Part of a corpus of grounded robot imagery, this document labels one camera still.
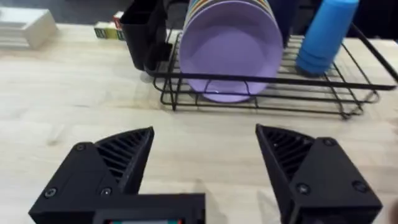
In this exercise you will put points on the toy blocks on green board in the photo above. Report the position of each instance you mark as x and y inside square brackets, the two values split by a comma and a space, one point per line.
[109, 28]

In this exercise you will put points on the blue plastic cup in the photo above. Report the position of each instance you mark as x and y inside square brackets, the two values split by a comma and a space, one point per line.
[325, 34]

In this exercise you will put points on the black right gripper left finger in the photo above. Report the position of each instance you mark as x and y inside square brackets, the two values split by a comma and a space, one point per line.
[102, 168]

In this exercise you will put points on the striped colourful plate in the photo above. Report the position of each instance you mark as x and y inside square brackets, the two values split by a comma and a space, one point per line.
[199, 6]

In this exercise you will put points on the purple plate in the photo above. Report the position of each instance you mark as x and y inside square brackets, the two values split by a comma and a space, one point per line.
[230, 53]

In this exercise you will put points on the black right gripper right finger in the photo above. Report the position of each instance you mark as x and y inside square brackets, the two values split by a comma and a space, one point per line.
[314, 177]

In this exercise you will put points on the dark blue plate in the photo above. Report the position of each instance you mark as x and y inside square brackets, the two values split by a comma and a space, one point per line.
[284, 15]

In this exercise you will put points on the black cutlery holder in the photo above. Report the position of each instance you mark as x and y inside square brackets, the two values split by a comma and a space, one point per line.
[144, 34]

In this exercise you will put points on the white flat box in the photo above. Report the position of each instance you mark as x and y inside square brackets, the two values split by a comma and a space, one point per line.
[23, 28]

